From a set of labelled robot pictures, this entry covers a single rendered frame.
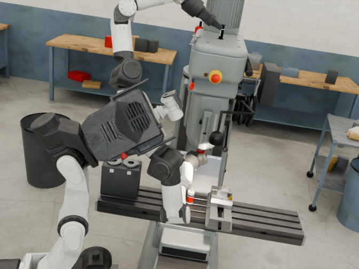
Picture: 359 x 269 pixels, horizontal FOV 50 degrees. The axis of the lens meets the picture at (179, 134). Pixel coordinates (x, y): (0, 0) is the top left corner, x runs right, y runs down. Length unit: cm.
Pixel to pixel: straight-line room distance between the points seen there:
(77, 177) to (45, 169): 219
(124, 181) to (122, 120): 81
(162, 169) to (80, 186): 39
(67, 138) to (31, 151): 220
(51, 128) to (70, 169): 19
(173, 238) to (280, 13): 460
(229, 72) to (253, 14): 445
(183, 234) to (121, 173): 50
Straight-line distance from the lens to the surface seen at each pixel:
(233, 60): 177
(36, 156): 387
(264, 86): 226
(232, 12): 213
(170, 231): 231
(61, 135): 167
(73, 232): 190
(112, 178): 230
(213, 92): 191
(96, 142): 160
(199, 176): 259
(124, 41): 174
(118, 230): 352
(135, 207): 228
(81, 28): 657
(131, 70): 167
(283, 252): 369
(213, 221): 217
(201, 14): 189
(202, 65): 178
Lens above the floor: 223
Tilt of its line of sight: 25 degrees down
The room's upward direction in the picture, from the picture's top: 8 degrees clockwise
